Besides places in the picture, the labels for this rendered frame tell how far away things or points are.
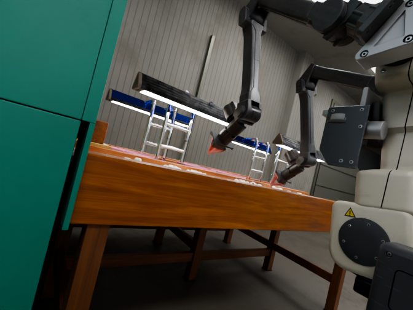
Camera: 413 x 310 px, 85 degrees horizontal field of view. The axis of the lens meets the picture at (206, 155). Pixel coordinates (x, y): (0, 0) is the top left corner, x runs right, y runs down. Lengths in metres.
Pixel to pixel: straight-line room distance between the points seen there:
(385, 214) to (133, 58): 2.62
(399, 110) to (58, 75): 0.79
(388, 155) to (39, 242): 0.84
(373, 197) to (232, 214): 0.49
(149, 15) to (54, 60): 2.48
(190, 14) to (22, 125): 2.89
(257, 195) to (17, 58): 0.86
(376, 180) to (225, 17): 3.24
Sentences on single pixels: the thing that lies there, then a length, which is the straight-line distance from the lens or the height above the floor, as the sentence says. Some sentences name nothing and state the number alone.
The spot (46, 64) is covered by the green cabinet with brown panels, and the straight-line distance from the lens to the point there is 0.62.
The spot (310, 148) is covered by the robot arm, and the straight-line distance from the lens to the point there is 1.19.
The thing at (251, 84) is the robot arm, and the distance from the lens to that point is 0.84.
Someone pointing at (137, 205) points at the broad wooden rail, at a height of 0.64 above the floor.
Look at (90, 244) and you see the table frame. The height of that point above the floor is 0.52.
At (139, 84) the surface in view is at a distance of 0.99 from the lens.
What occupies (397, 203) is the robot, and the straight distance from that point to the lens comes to 0.64.
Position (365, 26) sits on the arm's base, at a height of 1.16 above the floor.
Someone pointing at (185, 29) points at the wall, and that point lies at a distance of 3.21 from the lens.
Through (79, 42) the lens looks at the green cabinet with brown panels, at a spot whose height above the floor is 1.01.
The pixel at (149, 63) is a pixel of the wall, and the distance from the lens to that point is 2.88.
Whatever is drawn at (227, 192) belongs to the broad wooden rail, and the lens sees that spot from 0.88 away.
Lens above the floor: 0.82
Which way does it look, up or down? 2 degrees up
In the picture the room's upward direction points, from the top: 14 degrees clockwise
